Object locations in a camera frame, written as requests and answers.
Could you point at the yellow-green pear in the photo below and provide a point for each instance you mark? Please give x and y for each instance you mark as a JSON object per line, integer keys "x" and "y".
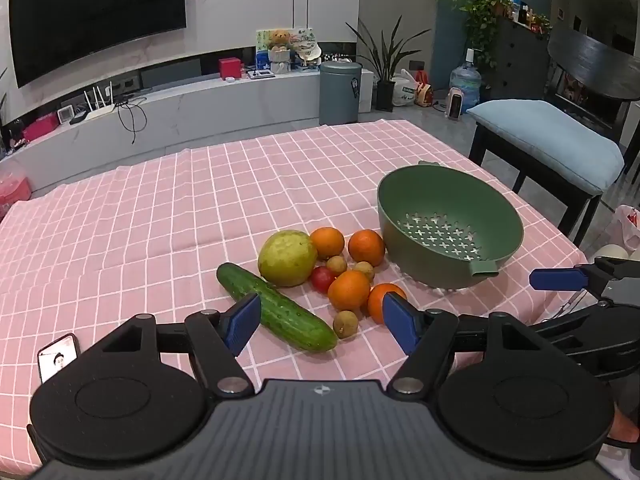
{"x": 287, "y": 258}

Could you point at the digital kitchen scale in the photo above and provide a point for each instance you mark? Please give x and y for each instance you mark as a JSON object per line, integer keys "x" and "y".
{"x": 261, "y": 74}

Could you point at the green colander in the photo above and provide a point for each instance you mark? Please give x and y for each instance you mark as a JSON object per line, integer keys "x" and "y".
{"x": 400, "y": 240}

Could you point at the pink plastic container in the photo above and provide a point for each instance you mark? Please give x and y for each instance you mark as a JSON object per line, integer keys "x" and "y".
{"x": 14, "y": 190}

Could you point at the white red plastic bag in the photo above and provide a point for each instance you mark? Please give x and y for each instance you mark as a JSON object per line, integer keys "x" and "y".
{"x": 627, "y": 225}

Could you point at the trailing green vine plant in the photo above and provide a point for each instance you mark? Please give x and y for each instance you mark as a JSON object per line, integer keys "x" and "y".
{"x": 482, "y": 20}

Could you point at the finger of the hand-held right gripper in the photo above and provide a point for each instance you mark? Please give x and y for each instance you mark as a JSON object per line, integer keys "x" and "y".
{"x": 555, "y": 278}
{"x": 585, "y": 332}

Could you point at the orange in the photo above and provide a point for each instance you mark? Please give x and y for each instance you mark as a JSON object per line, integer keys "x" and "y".
{"x": 327, "y": 243}
{"x": 349, "y": 290}
{"x": 366, "y": 247}
{"x": 377, "y": 302}

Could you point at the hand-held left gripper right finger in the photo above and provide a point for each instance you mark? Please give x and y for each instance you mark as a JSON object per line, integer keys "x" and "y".
{"x": 400, "y": 322}

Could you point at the potted green plant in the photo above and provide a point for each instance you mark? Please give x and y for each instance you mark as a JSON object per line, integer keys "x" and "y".
{"x": 385, "y": 65}

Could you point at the dark round table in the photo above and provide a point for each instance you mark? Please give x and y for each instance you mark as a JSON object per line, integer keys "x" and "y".
{"x": 595, "y": 60}

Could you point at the bottles on cabinet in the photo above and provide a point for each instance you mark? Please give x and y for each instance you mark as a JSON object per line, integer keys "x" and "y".
{"x": 525, "y": 12}

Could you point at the small white device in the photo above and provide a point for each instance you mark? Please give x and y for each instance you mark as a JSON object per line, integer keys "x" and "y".
{"x": 66, "y": 115}

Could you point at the black smartphone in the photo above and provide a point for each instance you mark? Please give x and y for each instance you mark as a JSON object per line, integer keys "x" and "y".
{"x": 57, "y": 357}

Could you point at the illustrated gift box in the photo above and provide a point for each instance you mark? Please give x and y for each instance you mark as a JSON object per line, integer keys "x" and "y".
{"x": 304, "y": 37}

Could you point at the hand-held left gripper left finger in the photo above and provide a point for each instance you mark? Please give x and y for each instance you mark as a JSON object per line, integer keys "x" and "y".
{"x": 245, "y": 322}

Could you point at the blue water bottle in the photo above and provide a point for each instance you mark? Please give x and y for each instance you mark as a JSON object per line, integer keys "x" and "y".
{"x": 465, "y": 82}

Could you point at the white round object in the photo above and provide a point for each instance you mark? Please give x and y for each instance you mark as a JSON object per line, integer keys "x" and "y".
{"x": 609, "y": 252}

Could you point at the brown longan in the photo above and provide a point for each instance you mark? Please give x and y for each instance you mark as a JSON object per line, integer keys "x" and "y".
{"x": 336, "y": 265}
{"x": 345, "y": 324}
{"x": 364, "y": 272}

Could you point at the grey trash can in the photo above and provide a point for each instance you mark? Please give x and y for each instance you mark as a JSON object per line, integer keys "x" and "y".
{"x": 340, "y": 95}

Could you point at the small white heater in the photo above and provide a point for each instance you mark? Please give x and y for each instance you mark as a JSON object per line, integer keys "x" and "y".
{"x": 455, "y": 103}

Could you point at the dark wooden bench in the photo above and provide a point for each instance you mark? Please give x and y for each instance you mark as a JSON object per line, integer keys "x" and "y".
{"x": 575, "y": 205}

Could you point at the teddy bear bouquet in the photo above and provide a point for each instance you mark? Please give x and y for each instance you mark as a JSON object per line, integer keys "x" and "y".
{"x": 279, "y": 52}

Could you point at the pink storage box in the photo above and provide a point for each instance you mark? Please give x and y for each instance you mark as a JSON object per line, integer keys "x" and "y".
{"x": 40, "y": 129}

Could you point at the black flat television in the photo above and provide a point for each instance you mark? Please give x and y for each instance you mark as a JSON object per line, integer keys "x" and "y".
{"x": 95, "y": 15}

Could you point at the dark wooden chair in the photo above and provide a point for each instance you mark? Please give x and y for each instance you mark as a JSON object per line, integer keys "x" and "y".
{"x": 585, "y": 110}

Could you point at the green cucumber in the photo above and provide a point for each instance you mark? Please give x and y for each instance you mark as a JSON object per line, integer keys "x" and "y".
{"x": 290, "y": 320}

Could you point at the pink checked tablecloth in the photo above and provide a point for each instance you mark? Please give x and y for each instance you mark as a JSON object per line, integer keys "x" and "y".
{"x": 150, "y": 220}

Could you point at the red orange bag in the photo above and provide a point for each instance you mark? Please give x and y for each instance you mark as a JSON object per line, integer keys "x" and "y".
{"x": 425, "y": 94}

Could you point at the dark grey cabinet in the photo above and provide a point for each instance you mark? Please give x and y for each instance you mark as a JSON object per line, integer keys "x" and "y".
{"x": 520, "y": 60}

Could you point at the red box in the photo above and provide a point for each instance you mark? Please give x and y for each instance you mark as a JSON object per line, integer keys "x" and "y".
{"x": 230, "y": 68}

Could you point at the red tomato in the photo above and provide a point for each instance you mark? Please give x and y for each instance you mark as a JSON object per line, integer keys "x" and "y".
{"x": 323, "y": 280}

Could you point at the white curved media console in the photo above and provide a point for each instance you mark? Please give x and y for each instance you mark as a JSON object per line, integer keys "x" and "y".
{"x": 200, "y": 110}

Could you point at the white router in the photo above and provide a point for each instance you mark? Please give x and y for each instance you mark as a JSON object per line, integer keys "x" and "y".
{"x": 97, "y": 110}

